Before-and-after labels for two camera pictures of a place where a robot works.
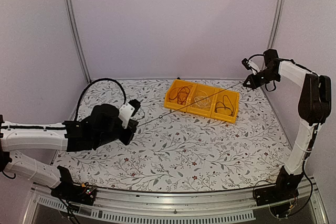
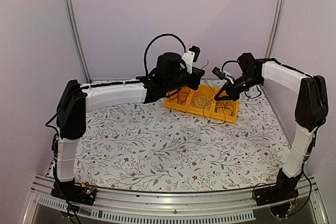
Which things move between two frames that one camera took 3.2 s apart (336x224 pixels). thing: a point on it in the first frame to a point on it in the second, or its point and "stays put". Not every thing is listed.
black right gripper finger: x=249 y=78 to x=224 y=87
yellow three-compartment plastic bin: x=179 y=94 stays put
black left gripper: x=126 y=139 to x=198 y=74
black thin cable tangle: x=166 y=114 to x=215 y=110
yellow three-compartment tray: x=200 y=104 stays put
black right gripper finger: x=250 y=86 to x=225 y=98
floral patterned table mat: x=171 y=150 stays put
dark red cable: x=181 y=93 stays put
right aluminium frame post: x=280 y=9 stays put
